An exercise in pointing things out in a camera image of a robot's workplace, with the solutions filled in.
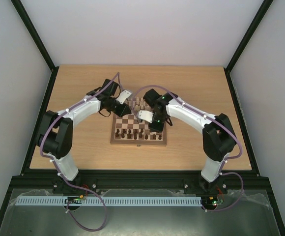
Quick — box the wooden chess board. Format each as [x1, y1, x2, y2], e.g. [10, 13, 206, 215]
[110, 97, 168, 146]

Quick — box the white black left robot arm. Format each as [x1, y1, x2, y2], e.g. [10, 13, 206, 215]
[36, 79, 132, 181]

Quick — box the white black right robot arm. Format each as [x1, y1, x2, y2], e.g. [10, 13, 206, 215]
[138, 89, 237, 193]

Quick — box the row of white chess pieces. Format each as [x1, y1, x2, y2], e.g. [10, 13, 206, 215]
[133, 97, 149, 111]

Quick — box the right controller board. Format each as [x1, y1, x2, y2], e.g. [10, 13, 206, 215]
[202, 196, 224, 206]

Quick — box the controller board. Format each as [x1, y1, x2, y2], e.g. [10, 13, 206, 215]
[63, 195, 87, 205]
[202, 196, 224, 206]

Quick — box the left controller board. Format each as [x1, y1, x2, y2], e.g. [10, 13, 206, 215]
[63, 195, 87, 205]

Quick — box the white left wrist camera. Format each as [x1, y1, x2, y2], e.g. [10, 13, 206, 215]
[116, 89, 132, 104]

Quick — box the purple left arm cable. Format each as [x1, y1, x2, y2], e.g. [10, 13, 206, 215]
[39, 72, 108, 232]

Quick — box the white slotted cable duct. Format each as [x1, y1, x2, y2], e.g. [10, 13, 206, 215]
[15, 196, 201, 207]

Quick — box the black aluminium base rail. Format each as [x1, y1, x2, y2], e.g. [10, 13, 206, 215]
[8, 170, 272, 195]

